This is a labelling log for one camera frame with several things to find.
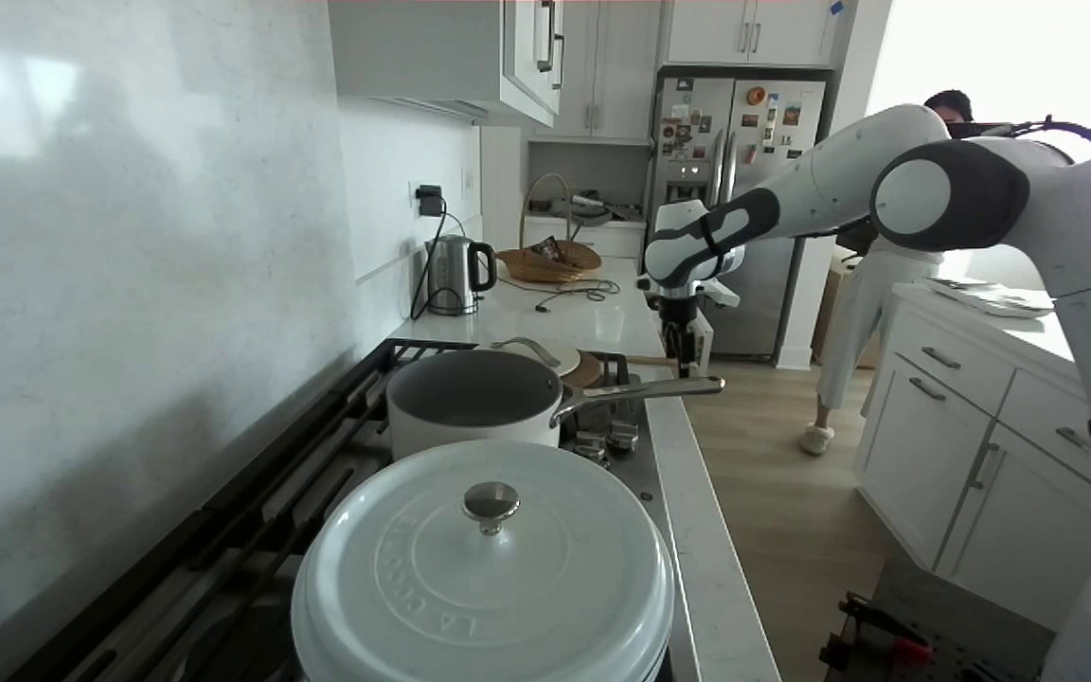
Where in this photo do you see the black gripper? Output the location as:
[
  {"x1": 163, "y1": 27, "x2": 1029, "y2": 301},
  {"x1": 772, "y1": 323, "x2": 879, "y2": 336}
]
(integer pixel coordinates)
[{"x1": 650, "y1": 290, "x2": 708, "y2": 381}]

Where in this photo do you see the brown shallow pan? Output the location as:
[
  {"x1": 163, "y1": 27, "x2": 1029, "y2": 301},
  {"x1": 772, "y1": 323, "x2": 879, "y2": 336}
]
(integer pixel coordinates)
[{"x1": 566, "y1": 352, "x2": 611, "y2": 391}]

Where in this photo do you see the brown cardboard box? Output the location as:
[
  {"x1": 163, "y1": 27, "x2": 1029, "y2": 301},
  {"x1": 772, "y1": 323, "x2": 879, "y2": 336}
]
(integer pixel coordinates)
[{"x1": 806, "y1": 249, "x2": 870, "y2": 372}]

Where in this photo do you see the person in white pants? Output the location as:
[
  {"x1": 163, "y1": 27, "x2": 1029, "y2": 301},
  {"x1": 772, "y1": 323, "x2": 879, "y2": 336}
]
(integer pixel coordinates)
[{"x1": 797, "y1": 88, "x2": 991, "y2": 463}]

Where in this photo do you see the steel refrigerator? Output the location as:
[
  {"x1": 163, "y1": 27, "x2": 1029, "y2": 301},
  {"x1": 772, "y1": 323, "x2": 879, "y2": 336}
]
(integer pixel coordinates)
[{"x1": 645, "y1": 70, "x2": 833, "y2": 366}]

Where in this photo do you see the black monitor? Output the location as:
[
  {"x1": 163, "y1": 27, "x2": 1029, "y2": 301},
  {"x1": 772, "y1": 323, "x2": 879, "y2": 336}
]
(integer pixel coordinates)
[{"x1": 836, "y1": 215, "x2": 883, "y2": 258}]

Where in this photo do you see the steel electric kettle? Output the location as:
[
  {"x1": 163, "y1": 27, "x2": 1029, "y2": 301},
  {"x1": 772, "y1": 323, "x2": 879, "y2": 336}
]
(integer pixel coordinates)
[{"x1": 417, "y1": 230, "x2": 499, "y2": 323}]

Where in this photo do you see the white island cabinet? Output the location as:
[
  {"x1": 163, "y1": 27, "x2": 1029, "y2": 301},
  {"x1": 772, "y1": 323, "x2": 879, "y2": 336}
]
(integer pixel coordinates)
[{"x1": 857, "y1": 280, "x2": 1091, "y2": 636}]

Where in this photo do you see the white dutch oven lid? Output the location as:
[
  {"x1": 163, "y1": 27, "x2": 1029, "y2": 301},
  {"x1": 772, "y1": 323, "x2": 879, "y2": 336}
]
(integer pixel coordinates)
[{"x1": 287, "y1": 438, "x2": 678, "y2": 682}]

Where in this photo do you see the white paper stack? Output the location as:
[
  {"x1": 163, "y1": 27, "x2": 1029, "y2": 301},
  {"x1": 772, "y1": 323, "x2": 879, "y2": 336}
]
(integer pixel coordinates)
[{"x1": 931, "y1": 277, "x2": 1057, "y2": 323}]

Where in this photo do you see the black red clamp tool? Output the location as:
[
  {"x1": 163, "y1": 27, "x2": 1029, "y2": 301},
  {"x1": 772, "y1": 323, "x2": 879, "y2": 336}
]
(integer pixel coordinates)
[{"x1": 820, "y1": 589, "x2": 1015, "y2": 682}]

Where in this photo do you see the gray floor mat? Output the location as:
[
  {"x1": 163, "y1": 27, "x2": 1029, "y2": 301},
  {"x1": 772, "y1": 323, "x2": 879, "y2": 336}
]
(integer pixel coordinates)
[{"x1": 865, "y1": 555, "x2": 1073, "y2": 682}]

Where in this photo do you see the black gas cooktop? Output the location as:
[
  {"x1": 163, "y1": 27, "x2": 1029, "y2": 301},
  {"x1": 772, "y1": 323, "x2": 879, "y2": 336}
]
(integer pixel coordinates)
[{"x1": 9, "y1": 333, "x2": 671, "y2": 682}]

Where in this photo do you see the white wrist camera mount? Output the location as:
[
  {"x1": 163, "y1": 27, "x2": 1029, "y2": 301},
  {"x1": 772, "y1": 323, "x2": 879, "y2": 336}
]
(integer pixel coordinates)
[{"x1": 637, "y1": 264, "x2": 755, "y2": 316}]

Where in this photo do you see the grey saucepan with handle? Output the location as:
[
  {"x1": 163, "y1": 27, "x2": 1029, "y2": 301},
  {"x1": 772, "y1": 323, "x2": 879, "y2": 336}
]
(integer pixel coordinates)
[{"x1": 384, "y1": 345, "x2": 732, "y2": 463}]

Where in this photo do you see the white wall cabinet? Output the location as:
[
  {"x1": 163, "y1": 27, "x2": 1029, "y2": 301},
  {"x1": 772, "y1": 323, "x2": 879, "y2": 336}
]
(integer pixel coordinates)
[
  {"x1": 566, "y1": 0, "x2": 859, "y2": 71},
  {"x1": 325, "y1": 0, "x2": 570, "y2": 131}
]

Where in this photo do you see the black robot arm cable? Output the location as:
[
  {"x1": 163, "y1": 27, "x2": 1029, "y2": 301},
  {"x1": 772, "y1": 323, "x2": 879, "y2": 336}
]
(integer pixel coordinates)
[{"x1": 947, "y1": 109, "x2": 1091, "y2": 160}]

